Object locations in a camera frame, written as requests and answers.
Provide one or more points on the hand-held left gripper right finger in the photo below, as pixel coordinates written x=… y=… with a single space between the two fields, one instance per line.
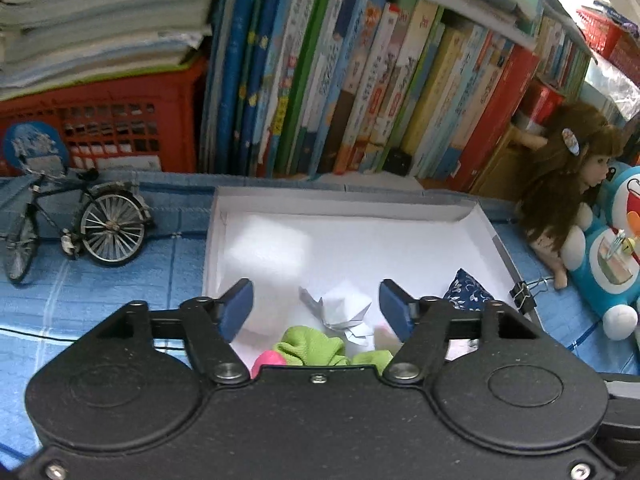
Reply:
x=395 y=310

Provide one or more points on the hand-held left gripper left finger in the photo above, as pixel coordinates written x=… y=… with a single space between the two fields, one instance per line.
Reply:
x=237 y=310

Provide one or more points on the white paper origami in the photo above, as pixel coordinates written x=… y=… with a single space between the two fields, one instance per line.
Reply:
x=340 y=310

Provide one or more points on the navy floral cloth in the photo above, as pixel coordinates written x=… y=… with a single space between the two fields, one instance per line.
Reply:
x=465 y=292

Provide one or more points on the green textured cloth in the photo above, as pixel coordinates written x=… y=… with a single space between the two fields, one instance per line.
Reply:
x=310 y=350

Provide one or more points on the white cardboard box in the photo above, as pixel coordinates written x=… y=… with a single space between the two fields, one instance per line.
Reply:
x=325 y=240

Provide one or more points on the black binder clip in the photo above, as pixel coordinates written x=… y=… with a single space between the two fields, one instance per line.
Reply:
x=525 y=295

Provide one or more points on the blue cat plush toy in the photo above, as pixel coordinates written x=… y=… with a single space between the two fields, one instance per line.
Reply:
x=610 y=260

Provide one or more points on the black model bicycle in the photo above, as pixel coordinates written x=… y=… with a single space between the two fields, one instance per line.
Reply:
x=107 y=230

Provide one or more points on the blue checked table mat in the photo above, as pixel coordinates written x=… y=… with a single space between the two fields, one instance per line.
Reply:
x=75 y=305

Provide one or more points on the brown-haired doll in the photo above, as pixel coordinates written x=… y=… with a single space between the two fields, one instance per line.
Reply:
x=565 y=185

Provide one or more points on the row of books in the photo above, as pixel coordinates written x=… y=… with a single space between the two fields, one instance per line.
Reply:
x=375 y=85

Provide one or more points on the red plastic crate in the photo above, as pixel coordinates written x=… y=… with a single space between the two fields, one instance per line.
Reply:
x=100 y=125

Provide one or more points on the round blue sticker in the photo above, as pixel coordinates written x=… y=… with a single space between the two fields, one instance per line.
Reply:
x=30 y=142

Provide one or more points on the stack of papers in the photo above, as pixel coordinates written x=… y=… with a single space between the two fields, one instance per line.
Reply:
x=100 y=20

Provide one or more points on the red mesh basket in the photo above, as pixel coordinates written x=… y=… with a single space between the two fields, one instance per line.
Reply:
x=615 y=40

